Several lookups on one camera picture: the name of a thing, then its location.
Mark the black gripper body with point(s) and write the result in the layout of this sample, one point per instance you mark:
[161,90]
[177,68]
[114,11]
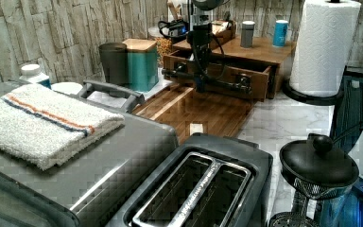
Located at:
[199,39]

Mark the wooden drawer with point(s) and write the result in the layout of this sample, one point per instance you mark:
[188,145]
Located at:
[243,79]

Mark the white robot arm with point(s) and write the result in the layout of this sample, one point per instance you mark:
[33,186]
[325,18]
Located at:
[200,15]

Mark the wooden drawer organizer cabinet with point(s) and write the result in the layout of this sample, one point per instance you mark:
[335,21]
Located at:
[262,51]

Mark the tea bag boxes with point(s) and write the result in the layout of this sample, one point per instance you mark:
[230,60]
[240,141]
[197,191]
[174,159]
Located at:
[220,27]

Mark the glass jar plastic lid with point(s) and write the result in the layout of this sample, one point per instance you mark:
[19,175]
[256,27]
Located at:
[163,44]

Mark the grey shaker white cap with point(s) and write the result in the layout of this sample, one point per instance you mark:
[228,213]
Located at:
[247,34]

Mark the teal canister wooden lid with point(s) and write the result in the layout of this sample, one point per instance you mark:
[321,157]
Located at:
[142,64]

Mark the wooden cutting board tray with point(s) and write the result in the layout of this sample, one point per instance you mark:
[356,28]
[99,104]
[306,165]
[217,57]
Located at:
[188,111]

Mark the blue shaker white cap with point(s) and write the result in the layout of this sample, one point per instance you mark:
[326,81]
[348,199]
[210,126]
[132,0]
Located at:
[280,31]

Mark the dark grey cup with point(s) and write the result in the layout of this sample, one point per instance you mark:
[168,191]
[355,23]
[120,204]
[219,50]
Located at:
[114,59]

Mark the black paper towel holder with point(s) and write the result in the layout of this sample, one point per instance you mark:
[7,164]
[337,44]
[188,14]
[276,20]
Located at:
[311,100]

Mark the white paper towel roll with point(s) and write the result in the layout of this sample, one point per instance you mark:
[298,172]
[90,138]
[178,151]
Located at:
[323,46]

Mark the black two-slot toaster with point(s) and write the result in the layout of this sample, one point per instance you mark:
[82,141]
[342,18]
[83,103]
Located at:
[208,181]

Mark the black kettle lid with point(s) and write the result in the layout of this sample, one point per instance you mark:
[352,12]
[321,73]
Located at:
[318,169]

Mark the blue bottle white cap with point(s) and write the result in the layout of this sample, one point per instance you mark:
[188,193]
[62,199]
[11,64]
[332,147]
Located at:
[33,74]

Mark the white striped folded towel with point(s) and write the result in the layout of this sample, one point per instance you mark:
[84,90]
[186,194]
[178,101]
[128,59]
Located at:
[47,128]

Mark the silver toaster oven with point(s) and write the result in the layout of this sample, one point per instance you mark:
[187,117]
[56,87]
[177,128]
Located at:
[91,186]

